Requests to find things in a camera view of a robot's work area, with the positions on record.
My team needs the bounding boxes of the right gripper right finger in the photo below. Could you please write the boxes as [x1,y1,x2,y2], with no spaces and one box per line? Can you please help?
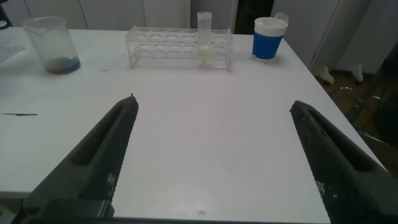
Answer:
[289,100,398,224]

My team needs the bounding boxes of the pale yellow pigment test tube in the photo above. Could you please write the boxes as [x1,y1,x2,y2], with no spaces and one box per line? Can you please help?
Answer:
[197,11,213,70]

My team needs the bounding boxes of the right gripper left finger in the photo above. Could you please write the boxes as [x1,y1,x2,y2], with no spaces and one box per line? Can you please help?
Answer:
[23,95,140,218]

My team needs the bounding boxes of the clear acrylic test tube rack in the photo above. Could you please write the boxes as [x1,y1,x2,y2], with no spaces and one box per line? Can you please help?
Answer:
[125,26,234,73]

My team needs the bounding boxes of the clear glass beaker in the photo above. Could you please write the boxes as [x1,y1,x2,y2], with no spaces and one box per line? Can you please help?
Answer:
[21,16,81,75]

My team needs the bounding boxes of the white blue paper cup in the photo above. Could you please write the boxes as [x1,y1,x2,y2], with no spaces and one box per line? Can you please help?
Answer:
[251,17,289,60]

